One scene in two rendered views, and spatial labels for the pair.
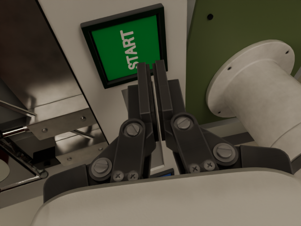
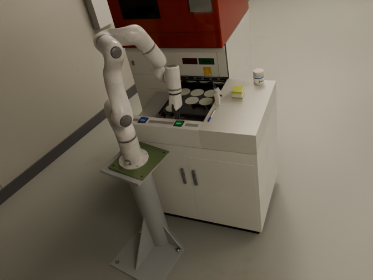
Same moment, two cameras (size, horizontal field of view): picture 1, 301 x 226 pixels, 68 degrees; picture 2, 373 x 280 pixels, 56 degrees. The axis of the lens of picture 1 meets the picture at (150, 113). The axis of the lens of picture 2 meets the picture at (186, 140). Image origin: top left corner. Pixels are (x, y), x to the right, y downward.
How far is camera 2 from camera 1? 211 cm
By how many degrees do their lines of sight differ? 52
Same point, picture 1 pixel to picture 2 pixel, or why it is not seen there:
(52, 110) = not seen: hidden behind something
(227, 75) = (144, 153)
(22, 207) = (91, 107)
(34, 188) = (147, 111)
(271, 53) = (141, 162)
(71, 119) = not seen: hidden behind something
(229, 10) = (162, 155)
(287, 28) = (144, 167)
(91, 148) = not seen: hidden behind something
